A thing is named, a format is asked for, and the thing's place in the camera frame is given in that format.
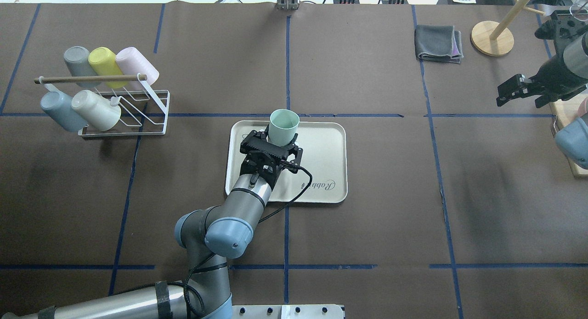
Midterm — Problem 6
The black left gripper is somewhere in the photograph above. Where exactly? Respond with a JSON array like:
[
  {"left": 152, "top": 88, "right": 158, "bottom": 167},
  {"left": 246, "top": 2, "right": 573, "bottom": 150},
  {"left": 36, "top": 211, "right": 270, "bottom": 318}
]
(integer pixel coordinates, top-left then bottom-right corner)
[{"left": 240, "top": 130, "right": 303, "bottom": 189}]

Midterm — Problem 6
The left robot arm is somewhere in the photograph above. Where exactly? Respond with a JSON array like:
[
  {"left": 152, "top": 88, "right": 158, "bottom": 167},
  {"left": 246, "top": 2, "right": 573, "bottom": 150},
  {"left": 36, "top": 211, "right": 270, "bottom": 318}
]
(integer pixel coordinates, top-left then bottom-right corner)
[{"left": 27, "top": 130, "right": 303, "bottom": 319}]

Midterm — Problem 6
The blue cup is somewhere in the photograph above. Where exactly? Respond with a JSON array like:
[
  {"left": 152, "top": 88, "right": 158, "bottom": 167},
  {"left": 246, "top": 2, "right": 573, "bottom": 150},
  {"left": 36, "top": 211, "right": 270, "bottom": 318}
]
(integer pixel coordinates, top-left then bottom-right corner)
[{"left": 40, "top": 91, "right": 89, "bottom": 132}]

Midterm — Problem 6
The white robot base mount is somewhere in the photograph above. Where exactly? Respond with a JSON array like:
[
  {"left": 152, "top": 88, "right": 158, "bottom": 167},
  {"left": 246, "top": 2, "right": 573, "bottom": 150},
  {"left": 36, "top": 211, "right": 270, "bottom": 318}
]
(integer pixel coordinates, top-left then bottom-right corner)
[{"left": 232, "top": 304, "right": 346, "bottom": 319}]

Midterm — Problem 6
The cream cup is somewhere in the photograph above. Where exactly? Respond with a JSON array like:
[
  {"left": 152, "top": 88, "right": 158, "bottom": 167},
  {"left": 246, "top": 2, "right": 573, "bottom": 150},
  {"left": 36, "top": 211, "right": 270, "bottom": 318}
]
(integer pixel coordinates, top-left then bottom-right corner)
[{"left": 71, "top": 90, "right": 121, "bottom": 131}]

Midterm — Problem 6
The wooden stand with round base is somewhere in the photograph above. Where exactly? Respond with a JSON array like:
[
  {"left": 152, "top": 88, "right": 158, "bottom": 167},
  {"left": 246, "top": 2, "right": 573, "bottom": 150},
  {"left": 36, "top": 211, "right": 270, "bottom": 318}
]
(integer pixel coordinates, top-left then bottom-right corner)
[{"left": 470, "top": 0, "right": 545, "bottom": 57}]

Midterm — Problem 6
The cream rabbit tray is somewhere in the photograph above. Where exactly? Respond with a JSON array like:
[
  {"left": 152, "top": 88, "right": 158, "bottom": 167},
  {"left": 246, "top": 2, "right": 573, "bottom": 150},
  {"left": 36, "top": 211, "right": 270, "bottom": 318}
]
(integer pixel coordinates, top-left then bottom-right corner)
[{"left": 225, "top": 120, "right": 347, "bottom": 204}]

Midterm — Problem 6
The wooden cutting board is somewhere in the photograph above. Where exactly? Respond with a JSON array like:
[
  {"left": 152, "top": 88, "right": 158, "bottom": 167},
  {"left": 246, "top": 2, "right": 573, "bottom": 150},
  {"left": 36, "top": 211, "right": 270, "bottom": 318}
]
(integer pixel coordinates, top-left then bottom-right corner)
[{"left": 549, "top": 94, "right": 588, "bottom": 178}]

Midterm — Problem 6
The grey folded cloth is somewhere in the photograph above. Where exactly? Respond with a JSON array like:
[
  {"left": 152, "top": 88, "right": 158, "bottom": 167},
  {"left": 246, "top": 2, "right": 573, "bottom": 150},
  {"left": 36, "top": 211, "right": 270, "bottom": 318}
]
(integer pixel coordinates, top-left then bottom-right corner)
[{"left": 414, "top": 24, "right": 464, "bottom": 64}]

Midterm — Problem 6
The green cup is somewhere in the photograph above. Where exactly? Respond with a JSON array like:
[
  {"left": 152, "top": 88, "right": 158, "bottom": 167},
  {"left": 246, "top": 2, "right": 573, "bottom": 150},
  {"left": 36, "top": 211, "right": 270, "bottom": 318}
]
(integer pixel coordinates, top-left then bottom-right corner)
[{"left": 267, "top": 109, "right": 300, "bottom": 147}]

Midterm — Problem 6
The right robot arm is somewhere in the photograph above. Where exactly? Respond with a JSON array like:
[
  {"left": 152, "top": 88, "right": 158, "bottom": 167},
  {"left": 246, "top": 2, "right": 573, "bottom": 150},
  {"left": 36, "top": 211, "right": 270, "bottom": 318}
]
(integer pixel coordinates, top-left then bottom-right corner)
[{"left": 496, "top": 10, "right": 588, "bottom": 169}]

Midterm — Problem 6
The white wire cup rack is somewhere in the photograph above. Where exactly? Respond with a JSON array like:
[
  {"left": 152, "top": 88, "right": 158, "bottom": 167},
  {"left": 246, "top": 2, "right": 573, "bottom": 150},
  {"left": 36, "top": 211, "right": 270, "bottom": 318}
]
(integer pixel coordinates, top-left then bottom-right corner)
[{"left": 35, "top": 73, "right": 171, "bottom": 139}]

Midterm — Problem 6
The grey cup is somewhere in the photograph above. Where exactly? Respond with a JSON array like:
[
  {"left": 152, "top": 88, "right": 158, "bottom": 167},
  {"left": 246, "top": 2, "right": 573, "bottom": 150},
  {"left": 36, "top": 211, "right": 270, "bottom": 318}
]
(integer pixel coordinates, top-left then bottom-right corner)
[{"left": 63, "top": 46, "right": 97, "bottom": 77}]

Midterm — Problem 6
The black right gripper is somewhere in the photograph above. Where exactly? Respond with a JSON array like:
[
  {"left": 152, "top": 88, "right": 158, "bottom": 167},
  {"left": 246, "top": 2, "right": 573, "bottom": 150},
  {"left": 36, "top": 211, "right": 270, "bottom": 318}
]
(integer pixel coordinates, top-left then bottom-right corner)
[{"left": 496, "top": 57, "right": 588, "bottom": 108}]

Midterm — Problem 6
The pink cup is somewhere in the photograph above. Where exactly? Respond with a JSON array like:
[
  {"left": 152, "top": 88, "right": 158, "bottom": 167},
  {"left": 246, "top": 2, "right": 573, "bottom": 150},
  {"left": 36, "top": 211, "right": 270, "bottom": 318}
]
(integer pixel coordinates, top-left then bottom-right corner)
[{"left": 115, "top": 47, "right": 160, "bottom": 90}]

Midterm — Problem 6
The yellow cup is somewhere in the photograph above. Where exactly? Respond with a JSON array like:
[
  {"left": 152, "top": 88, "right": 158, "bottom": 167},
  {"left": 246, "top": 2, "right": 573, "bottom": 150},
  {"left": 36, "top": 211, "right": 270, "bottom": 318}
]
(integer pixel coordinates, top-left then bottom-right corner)
[{"left": 88, "top": 47, "right": 124, "bottom": 76}]

